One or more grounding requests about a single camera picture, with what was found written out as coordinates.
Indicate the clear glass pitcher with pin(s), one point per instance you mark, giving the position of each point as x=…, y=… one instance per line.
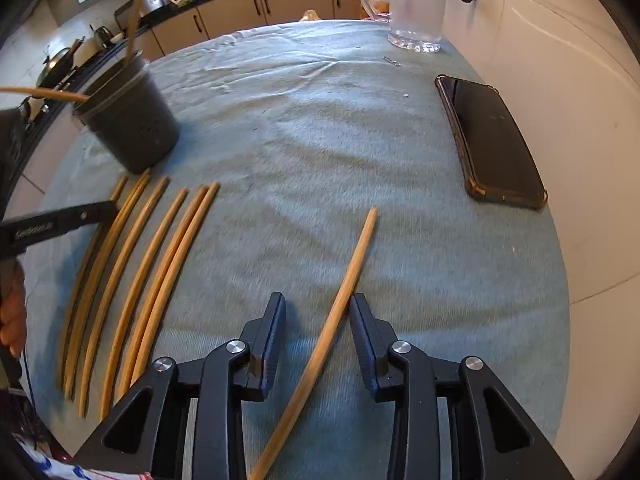
x=415, y=5

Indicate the bunch of wooden chopsticks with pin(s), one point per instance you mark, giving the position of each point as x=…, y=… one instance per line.
x=209, y=199

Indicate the single wooden chopstick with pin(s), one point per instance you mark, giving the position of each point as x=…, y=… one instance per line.
x=45, y=93
x=350, y=280
x=136, y=15

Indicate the person's left hand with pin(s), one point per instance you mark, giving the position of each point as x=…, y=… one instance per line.
x=12, y=310

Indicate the printed white clothing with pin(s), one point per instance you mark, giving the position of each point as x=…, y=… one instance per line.
x=75, y=470

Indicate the black kettle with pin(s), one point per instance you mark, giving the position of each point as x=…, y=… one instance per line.
x=102, y=37

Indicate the black smartphone in clear case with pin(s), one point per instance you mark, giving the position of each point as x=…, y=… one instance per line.
x=495, y=145

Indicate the dark cloth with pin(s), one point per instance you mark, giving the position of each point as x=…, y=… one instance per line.
x=11, y=160

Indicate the black wok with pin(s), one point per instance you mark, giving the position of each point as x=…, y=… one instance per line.
x=57, y=60

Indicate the dark grey chopstick holder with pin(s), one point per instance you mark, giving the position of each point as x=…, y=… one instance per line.
x=135, y=125

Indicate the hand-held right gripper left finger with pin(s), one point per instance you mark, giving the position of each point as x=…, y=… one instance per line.
x=274, y=340

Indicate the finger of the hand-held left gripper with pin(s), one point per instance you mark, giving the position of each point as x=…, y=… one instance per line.
x=60, y=225

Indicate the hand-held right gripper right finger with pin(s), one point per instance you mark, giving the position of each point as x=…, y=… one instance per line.
x=361, y=350

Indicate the small metal clip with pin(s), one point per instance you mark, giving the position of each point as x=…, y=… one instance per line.
x=392, y=61

